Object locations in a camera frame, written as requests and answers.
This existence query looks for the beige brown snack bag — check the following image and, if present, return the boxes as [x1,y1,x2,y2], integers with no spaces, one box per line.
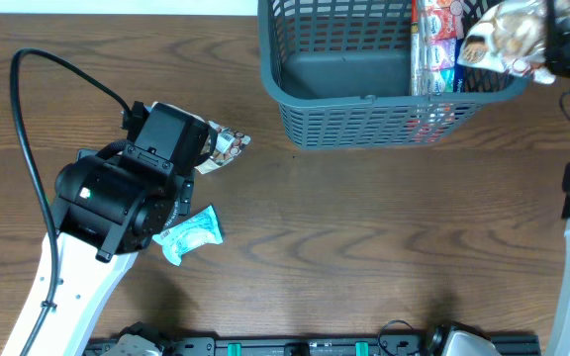
[458,0,560,84]

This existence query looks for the multicolour tissue pack strip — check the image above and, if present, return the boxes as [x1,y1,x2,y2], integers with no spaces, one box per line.
[418,0,465,95]

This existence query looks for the orange spaghetti packet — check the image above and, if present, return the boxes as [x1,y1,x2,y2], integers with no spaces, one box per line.
[410,0,425,97]

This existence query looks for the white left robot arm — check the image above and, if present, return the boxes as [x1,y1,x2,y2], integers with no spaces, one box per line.
[3,102,218,355]

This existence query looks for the brown snack bag with barcode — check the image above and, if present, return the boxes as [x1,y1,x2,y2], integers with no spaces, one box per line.
[172,106,251,174]

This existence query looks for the teal wrapped snack packet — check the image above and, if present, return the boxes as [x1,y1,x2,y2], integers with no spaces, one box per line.
[152,205,224,266]

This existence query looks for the grey plastic shopping basket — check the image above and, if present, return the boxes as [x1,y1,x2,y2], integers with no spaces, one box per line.
[257,0,528,149]

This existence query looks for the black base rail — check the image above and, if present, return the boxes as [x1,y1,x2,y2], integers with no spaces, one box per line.
[83,320,542,356]

